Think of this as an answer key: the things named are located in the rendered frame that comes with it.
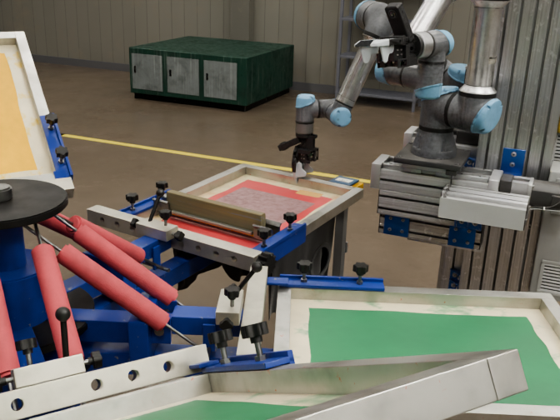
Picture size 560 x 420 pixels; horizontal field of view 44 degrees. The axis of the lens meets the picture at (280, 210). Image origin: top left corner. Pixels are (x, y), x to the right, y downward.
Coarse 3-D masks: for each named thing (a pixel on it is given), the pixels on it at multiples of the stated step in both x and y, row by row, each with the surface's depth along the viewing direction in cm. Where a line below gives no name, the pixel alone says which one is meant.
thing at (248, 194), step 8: (240, 184) 290; (248, 184) 290; (256, 184) 290; (264, 184) 290; (224, 192) 280; (232, 192) 280; (240, 192) 280; (248, 192) 280; (256, 192) 280; (264, 192) 281; (272, 192) 281; (280, 192) 281; (216, 200) 272; (224, 200) 272; (232, 200) 272; (240, 200) 272; (248, 200) 272; (256, 200) 273; (264, 200) 273; (248, 208) 264; (176, 224) 248; (184, 224) 248; (192, 224) 249; (200, 224) 249; (200, 232) 242
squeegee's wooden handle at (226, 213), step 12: (168, 192) 249; (180, 192) 248; (180, 204) 248; (192, 204) 245; (204, 204) 242; (216, 204) 239; (228, 204) 239; (204, 216) 243; (216, 216) 241; (228, 216) 238; (240, 216) 235; (252, 216) 232; (264, 216) 232; (252, 228) 234
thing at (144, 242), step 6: (138, 240) 214; (144, 240) 214; (150, 240) 214; (156, 240) 214; (138, 246) 210; (144, 246) 210; (150, 246) 212; (162, 246) 217; (168, 246) 219; (150, 252) 212; (150, 258) 213
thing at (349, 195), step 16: (224, 176) 289; (240, 176) 299; (256, 176) 299; (272, 176) 295; (288, 176) 290; (192, 192) 272; (336, 192) 281; (352, 192) 273; (336, 208) 259; (320, 224) 250
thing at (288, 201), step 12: (288, 192) 281; (264, 204) 268; (276, 204) 269; (288, 204) 269; (300, 204) 269; (312, 204) 270; (276, 216) 258; (300, 216) 258; (216, 228) 245; (228, 240) 236; (240, 240) 236; (252, 240) 237
